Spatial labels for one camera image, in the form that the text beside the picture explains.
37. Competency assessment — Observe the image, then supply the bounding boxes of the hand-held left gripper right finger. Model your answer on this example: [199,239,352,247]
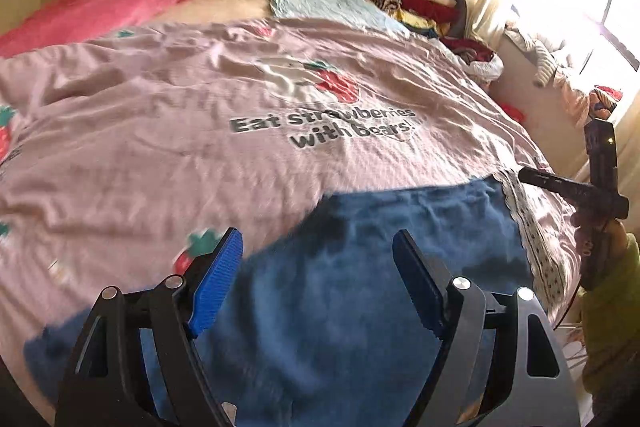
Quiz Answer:
[391,229,583,427]

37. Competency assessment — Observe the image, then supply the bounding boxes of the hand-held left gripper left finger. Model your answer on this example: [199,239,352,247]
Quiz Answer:
[54,227,245,427]

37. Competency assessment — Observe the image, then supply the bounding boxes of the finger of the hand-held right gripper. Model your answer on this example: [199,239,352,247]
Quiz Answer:
[517,167,592,202]

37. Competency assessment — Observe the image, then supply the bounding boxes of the beige blanket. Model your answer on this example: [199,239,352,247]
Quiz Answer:
[172,0,281,28]

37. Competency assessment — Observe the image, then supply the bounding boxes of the red crumpled garment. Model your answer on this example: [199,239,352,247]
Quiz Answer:
[440,36,497,65]

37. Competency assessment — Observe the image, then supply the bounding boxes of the clothes on windowsill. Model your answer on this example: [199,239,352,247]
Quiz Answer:
[505,22,626,118]

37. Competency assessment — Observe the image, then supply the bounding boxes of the person's right hand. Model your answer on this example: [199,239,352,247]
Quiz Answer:
[571,211,596,258]

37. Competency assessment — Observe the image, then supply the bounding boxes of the pink strawberry printed bedsheet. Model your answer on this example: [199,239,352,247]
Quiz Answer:
[0,18,581,423]

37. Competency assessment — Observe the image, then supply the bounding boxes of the light blue knit cloth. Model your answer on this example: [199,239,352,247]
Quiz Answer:
[257,0,411,35]

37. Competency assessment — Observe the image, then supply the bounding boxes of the white crumpled garment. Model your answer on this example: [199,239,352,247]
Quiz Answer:
[467,56,505,82]

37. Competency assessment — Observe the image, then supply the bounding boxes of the person's right forearm green sleeve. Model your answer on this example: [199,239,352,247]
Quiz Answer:
[580,232,640,408]

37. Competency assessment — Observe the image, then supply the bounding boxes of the blue denim pants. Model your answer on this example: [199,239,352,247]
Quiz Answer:
[22,169,568,427]

